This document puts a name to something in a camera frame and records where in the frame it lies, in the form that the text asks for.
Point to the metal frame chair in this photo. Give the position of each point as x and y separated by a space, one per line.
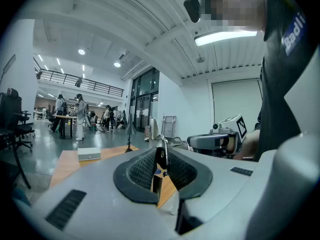
178 142

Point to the white flat box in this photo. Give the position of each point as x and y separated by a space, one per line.
88 154

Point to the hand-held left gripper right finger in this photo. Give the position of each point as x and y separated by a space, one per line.
220 189

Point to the person's right hand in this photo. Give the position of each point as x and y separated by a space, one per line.
230 143

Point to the black head-mounted camera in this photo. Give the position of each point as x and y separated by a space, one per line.
193 9

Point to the white roller blind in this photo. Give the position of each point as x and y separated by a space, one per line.
236 104

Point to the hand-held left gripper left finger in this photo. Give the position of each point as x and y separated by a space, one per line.
100 209

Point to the blue waste bin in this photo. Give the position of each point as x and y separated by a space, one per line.
20 196

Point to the long ceiling light fixture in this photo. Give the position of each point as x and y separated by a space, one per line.
225 37

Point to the person's head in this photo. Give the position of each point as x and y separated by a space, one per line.
235 6

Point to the person's black top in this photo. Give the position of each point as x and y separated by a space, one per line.
280 84

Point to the white panel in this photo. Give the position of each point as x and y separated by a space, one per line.
154 129

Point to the ceiling smoke detector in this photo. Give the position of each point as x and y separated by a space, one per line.
200 59

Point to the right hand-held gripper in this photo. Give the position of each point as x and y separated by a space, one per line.
232 127

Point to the round ceiling light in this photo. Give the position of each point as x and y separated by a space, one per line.
81 51
117 64

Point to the gray wheeled cart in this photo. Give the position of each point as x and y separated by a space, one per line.
169 125

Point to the black balcony railing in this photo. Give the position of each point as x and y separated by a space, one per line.
82 82

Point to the black office chair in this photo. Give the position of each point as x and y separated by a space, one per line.
15 114

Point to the black cone desk lamp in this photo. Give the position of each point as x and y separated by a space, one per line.
130 129

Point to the black framed glass door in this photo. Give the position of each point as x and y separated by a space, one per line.
145 101

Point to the wooden work table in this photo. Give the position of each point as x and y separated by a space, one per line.
65 124

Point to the person's right forearm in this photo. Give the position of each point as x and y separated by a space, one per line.
250 144

